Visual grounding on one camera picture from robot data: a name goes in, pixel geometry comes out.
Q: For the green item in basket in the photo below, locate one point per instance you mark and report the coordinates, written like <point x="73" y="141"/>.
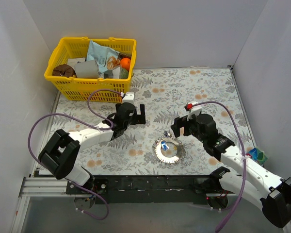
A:
<point x="123" y="73"/>

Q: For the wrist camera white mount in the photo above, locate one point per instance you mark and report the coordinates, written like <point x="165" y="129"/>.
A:
<point x="128" y="98"/>
<point x="193" y="109"/>

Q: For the white paper in basket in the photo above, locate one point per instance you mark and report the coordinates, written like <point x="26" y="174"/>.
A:
<point x="73" y="61"/>

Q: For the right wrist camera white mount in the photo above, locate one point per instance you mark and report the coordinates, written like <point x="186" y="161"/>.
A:
<point x="193" y="109"/>

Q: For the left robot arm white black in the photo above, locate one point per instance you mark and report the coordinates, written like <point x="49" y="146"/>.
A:
<point x="60" y="152"/>

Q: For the grey paper cup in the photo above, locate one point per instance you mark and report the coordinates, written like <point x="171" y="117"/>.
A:
<point x="87" y="70"/>

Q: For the floral table mat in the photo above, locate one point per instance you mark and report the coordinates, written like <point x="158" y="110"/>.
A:
<point x="164" y="92"/>

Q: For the orange fruit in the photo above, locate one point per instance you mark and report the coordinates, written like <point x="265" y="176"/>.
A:
<point x="125" y="63"/>

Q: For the light blue snack bag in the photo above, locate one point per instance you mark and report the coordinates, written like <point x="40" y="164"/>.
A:
<point x="105" y="57"/>

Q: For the brown round pastry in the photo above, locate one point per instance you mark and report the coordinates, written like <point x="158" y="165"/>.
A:
<point x="63" y="70"/>

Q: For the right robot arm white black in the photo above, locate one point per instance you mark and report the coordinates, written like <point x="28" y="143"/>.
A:
<point x="267" y="191"/>

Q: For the aluminium frame rail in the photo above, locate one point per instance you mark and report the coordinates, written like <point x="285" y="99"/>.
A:
<point x="44" y="186"/>

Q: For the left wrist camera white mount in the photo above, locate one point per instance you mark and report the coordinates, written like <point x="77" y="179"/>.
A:
<point x="128" y="98"/>

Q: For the blue key tag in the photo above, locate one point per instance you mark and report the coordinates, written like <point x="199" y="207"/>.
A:
<point x="164" y="145"/>

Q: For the yellow plastic basket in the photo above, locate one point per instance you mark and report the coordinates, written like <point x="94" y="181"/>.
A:
<point x="107" y="86"/>

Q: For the green blue carton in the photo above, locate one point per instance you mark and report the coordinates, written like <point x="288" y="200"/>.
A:
<point x="257" y="155"/>

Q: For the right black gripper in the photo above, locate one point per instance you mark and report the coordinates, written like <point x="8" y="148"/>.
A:
<point x="184" y="128"/>

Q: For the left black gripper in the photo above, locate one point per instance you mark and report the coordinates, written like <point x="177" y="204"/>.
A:
<point x="137" y="120"/>

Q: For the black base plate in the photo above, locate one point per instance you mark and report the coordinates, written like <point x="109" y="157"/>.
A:
<point x="153" y="188"/>

